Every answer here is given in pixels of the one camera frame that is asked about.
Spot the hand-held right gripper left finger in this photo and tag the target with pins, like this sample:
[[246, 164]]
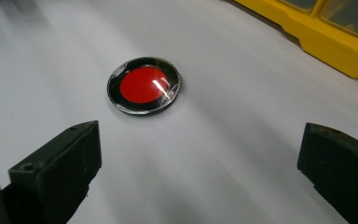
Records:
[[60, 174]]

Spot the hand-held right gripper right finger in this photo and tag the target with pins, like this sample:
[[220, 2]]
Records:
[[341, 168]]

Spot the round black case red disc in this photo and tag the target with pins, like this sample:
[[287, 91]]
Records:
[[143, 85]]

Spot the yellow compartment organizer box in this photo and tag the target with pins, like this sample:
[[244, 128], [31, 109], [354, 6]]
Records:
[[329, 34]]

